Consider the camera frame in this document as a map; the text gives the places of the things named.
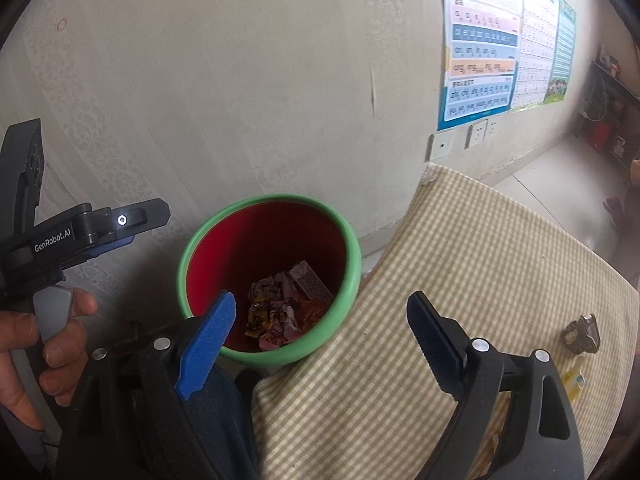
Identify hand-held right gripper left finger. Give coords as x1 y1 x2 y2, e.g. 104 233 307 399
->
55 289 237 480

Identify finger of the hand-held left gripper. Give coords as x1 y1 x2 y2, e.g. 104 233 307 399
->
80 198 171 261

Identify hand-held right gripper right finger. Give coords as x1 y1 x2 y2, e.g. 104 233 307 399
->
406 290 587 480

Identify red bin with green rim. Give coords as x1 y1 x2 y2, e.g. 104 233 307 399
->
177 194 363 367

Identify person's left hand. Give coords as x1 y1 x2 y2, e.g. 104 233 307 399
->
0 287 99 432

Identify heap of crumpled wrappers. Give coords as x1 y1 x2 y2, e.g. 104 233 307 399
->
244 260 336 354

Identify yellow checkered tablecloth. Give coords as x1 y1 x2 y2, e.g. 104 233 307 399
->
250 162 640 480

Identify small yellow wrapper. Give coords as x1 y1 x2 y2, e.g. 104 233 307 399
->
560 367 587 404

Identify crumpled brown wrapper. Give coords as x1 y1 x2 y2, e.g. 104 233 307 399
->
564 313 601 353

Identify red box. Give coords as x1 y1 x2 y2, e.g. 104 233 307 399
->
586 122 612 149

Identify black metal shelf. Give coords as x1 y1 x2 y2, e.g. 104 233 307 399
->
575 47 640 162

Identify blue bordered letter poster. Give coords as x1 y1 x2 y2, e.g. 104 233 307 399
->
437 0 524 134

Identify white chart poster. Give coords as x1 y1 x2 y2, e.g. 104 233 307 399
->
509 0 561 114

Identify green bordered chart poster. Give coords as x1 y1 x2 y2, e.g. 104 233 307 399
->
542 0 577 106

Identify white blank wall plate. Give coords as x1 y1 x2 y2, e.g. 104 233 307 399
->
426 128 456 162

